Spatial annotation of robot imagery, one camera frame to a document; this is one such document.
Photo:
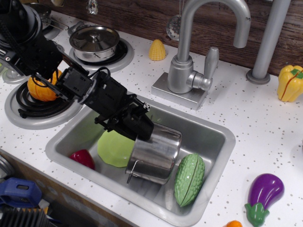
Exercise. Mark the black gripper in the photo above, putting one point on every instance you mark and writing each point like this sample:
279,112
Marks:
118,110

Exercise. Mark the stainless steel pot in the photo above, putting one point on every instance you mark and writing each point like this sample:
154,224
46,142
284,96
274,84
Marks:
154,159

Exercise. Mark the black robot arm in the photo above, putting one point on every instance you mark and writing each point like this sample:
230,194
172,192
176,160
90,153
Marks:
25,50

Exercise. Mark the grey metal sink basin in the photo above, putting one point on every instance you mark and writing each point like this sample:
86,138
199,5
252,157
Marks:
212,142

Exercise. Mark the lidded steel pot middle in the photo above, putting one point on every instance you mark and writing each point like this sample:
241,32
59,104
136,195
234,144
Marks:
94,43

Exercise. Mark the lidded steel pot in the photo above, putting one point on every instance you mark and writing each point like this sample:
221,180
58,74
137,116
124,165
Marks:
44,12
94,43

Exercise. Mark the lidded steel pot back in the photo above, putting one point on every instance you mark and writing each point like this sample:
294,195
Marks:
44,12

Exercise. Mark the light green plastic plate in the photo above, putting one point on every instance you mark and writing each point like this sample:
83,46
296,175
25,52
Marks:
115,149

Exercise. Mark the red toy pepper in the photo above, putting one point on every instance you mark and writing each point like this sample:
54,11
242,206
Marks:
83,157

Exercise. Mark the silver toy faucet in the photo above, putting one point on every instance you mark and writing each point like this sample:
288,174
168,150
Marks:
182,84

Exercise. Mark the green toy bitter gourd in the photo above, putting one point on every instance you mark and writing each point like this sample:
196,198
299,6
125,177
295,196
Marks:
189,179

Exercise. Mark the yellow toy corn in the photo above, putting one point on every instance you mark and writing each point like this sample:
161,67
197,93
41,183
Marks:
157,51

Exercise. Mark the orange toy pumpkin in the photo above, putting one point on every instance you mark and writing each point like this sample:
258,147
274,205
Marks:
40,91

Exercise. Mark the hanging clear strainer spoon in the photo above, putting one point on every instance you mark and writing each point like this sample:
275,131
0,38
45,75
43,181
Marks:
174,23

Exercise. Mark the front stove burner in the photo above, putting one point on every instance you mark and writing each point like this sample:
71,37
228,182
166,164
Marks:
26,112

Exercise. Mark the blue clamp tool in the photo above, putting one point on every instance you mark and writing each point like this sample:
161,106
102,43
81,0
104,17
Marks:
20,193

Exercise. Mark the hanging clear utensil left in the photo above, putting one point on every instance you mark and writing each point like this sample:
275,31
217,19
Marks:
92,7

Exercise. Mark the grey stove knob lower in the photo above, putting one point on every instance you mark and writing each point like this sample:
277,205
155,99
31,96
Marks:
11,77

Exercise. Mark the grey vertical pole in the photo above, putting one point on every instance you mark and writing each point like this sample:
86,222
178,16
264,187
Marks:
259,74

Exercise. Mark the orange toy fruit bottom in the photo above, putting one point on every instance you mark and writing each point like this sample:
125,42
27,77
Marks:
233,223

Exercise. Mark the purple toy eggplant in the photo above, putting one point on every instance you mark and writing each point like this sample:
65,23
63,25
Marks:
265,190

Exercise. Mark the yellow toy bell pepper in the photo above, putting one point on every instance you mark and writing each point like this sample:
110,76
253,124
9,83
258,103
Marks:
290,83

